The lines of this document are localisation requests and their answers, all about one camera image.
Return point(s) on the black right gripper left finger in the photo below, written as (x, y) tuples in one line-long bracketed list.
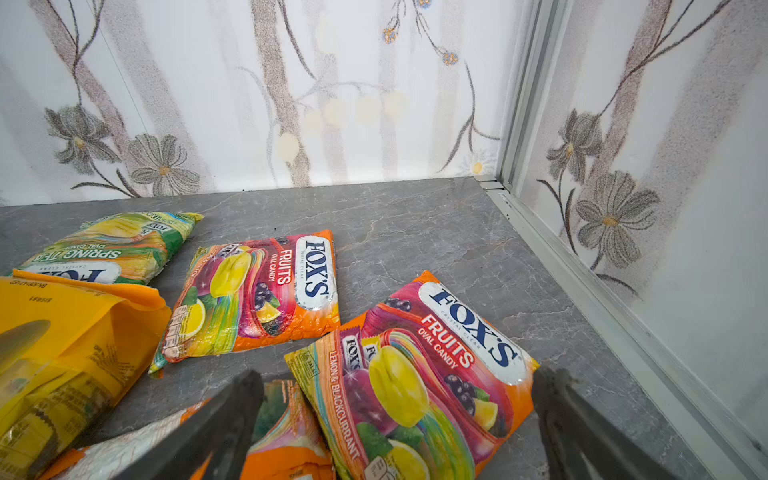
[(214, 441)]

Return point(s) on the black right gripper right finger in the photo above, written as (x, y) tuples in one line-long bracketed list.
[(579, 442)]

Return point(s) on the orange snack bag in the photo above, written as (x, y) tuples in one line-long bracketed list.
[(286, 443)]

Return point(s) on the yellow mango snack bag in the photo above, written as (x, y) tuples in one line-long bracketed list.
[(70, 351)]

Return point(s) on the Fox's fruits candy bag far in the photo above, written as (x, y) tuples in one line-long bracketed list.
[(247, 295)]

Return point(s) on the fox's fruits candy bag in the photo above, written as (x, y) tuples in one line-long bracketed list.
[(247, 295), (418, 387)]

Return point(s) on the Fox's fruits candy bag near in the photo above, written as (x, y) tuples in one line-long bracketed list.
[(418, 387)]

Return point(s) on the green Fox's spring tea bag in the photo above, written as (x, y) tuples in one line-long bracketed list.
[(131, 248)]

